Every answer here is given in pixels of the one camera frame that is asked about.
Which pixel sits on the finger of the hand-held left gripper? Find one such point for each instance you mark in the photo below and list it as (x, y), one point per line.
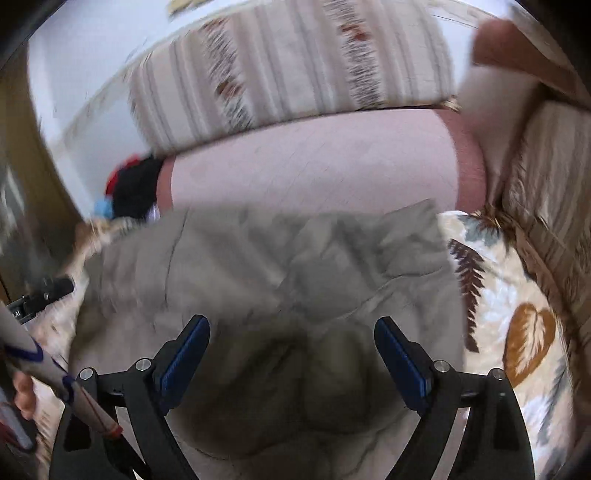
(55, 287)

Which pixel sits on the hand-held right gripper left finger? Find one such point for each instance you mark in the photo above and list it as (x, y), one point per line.
(184, 364)

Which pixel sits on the person's left hand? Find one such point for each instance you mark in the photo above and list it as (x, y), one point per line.
(24, 394)

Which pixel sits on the red cloth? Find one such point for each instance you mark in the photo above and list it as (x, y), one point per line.
(113, 182)

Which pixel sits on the grey quilted hooded jacket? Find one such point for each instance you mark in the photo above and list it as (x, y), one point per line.
(277, 277)

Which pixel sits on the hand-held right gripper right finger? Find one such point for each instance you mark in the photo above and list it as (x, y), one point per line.
(401, 364)

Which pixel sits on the light blue cloth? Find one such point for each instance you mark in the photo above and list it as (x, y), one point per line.
(104, 207)

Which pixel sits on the brown pink sofa armrest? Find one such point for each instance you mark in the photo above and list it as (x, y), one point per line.
(508, 46)

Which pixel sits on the leaf print blanket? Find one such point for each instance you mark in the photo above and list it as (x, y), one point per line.
(498, 295)

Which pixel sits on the pile of dark and red clothes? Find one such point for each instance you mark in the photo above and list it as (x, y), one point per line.
(138, 184)

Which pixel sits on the wooden door with glass panel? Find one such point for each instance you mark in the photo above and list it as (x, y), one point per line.
(27, 184)

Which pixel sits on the striped floral sofa back cushion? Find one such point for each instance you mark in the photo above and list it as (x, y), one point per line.
(277, 69)

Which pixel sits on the pink sofa bolster cushion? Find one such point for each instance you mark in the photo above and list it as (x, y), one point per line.
(323, 161)

